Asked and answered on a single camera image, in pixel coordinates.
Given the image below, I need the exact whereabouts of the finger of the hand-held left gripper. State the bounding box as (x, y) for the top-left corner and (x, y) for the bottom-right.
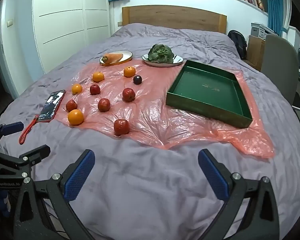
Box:
(0, 121), (24, 151)
(0, 144), (51, 172)

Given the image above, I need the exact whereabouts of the long blue curtain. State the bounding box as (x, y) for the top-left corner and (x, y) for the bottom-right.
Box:
(265, 0), (290, 37)

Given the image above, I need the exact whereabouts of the red lanyard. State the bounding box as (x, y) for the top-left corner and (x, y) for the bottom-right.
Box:
(19, 115), (39, 145)

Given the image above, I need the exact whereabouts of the white wardrobe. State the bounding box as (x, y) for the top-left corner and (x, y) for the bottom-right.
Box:
(32, 0), (111, 74)

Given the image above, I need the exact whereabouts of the white plate dark rim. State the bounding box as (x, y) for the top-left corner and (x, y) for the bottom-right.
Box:
(142, 53), (184, 67)

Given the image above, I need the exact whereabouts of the person's left hand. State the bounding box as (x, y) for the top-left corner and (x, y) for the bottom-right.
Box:
(0, 190), (13, 218)

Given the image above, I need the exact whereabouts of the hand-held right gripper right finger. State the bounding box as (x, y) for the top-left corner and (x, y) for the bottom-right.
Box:
(198, 149), (280, 240)

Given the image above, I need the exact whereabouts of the grey desktop printer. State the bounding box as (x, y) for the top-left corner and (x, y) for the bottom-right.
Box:
(251, 22), (278, 40)

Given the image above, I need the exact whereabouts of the wooden headboard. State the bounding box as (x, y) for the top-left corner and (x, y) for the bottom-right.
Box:
(122, 6), (227, 34)

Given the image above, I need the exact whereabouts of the bok choy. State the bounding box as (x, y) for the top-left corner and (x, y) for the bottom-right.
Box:
(147, 44), (175, 64)

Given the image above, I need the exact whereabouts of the wooden nightstand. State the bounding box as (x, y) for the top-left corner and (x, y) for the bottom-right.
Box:
(246, 35), (265, 72)

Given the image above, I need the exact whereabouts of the grey chair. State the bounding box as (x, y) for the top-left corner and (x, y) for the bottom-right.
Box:
(261, 34), (300, 110)

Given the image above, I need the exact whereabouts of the white plate orange rim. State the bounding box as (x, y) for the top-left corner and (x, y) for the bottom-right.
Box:
(99, 50), (133, 66)

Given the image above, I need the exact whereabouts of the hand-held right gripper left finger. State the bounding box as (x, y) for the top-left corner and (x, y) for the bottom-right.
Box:
(14, 149), (95, 240)

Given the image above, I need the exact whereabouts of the pink plastic sheet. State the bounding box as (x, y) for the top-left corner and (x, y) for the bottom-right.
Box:
(57, 59), (275, 158)

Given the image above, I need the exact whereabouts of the green tray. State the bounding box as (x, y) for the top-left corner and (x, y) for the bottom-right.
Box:
(165, 59), (253, 129)

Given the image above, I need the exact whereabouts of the red smartphone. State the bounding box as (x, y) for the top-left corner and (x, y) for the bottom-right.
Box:
(38, 90), (66, 123)

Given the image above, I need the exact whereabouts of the black backpack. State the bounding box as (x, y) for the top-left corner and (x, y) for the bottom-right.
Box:
(227, 30), (248, 60)

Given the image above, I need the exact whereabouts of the carrot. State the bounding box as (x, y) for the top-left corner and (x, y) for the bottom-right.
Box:
(102, 53), (124, 64)

